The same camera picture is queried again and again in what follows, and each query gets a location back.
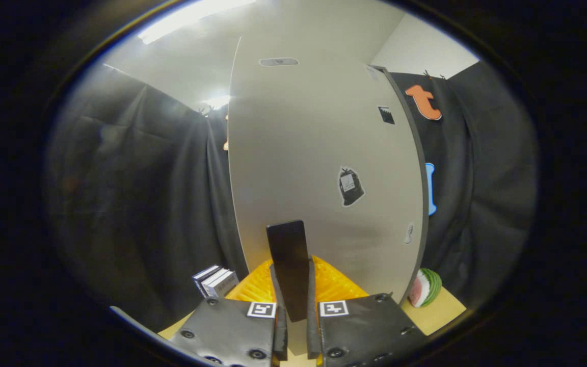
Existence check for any dark blue cover book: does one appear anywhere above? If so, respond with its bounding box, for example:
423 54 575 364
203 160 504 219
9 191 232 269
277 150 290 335
193 265 222 297

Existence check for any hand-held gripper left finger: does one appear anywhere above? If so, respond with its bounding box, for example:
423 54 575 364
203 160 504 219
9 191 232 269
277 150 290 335
171 220 294 367

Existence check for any white cover book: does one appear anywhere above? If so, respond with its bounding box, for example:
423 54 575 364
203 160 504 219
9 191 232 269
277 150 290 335
201 268 231 299

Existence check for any dark grey shoe cabinet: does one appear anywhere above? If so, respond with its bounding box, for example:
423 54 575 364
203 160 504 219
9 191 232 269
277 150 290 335
375 65 430 302

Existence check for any grey shoe cabinet door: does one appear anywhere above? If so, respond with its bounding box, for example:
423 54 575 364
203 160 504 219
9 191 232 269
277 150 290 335
227 33 424 306

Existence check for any watermelon slice toy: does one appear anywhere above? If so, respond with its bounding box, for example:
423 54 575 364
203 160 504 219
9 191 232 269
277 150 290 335
408 268 443 308

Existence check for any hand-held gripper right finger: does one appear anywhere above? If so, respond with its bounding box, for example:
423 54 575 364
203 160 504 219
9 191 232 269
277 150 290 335
287 220 426 367

